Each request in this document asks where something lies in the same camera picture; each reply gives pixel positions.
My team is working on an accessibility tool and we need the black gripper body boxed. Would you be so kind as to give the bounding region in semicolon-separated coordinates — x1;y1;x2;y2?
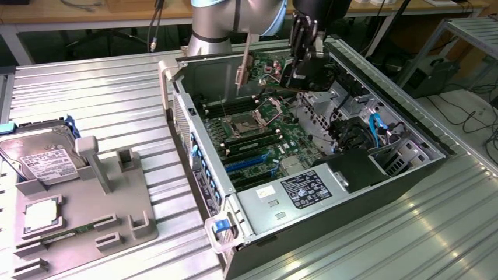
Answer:
291;0;351;21

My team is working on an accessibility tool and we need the graphics card with black cooler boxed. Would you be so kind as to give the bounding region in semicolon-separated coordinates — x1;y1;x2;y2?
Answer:
233;34;336;96

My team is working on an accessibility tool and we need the metal socket cover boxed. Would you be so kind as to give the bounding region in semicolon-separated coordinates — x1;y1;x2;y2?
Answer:
252;97;291;126

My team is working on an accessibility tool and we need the black RAM slot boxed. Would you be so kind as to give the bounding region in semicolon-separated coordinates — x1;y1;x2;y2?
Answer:
201;98;257;118

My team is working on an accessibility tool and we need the black box on floor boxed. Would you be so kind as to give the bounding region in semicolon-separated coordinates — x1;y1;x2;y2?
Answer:
411;57;460;99

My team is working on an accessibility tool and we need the CPU socket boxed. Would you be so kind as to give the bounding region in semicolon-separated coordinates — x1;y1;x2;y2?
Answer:
228;112;270;138

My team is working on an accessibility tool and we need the green motherboard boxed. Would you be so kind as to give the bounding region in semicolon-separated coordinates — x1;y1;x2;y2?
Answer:
200;93;336;191

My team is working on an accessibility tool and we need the installed RAM stick with label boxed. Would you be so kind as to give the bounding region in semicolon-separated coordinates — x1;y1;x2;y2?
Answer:
224;135;283;155

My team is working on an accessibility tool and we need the metal slat side table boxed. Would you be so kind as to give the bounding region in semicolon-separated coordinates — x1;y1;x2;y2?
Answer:
403;16;498;99

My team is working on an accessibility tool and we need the silver chipset heatsink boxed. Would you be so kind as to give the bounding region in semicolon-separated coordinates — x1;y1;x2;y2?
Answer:
280;157;307;173

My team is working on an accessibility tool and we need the black plastic shroud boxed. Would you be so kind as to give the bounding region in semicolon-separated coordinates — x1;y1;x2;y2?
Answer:
312;148;391;195

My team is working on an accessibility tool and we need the blue expansion slot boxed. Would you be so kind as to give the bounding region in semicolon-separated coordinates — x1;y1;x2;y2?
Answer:
224;156;270;173

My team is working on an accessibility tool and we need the black expansion slot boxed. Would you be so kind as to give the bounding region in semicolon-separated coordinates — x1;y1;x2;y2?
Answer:
228;169;282;188

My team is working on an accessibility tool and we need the grey power supply with label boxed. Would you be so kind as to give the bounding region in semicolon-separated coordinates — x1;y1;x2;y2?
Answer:
236;167;354;236

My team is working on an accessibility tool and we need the wooden desk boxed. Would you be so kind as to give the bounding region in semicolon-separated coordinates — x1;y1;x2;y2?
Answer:
0;0;498;27

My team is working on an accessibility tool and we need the open grey PC case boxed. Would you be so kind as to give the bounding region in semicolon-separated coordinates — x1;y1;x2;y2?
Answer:
157;37;456;280

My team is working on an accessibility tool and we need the grey plastic parts rack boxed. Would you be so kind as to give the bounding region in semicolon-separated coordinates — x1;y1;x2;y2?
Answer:
11;136;160;278

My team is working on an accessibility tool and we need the hard disk in blue carrier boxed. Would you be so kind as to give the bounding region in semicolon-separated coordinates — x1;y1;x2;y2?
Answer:
0;115;87;188

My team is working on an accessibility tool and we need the green RAM stick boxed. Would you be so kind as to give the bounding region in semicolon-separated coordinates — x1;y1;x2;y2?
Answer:
39;223;99;243

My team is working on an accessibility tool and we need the silver CPU chip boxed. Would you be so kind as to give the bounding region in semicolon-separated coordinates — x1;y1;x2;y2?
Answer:
23;201;63;230

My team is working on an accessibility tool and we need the blue data wire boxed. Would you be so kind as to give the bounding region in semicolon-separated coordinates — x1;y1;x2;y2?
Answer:
367;113;388;150

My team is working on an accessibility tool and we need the black hanging cable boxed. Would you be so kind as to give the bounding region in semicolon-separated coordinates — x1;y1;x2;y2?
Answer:
147;0;161;52

